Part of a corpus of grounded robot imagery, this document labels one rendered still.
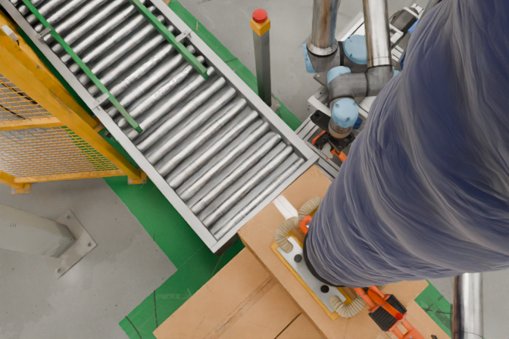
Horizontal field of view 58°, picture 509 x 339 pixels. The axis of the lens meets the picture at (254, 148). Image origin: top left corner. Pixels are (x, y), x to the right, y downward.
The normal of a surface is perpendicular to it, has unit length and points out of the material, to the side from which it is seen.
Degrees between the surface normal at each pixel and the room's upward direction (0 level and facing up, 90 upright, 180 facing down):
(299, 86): 0
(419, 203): 77
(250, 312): 0
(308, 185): 1
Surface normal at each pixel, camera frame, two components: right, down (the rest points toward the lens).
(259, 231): -0.04, -0.31
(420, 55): -0.93, -0.32
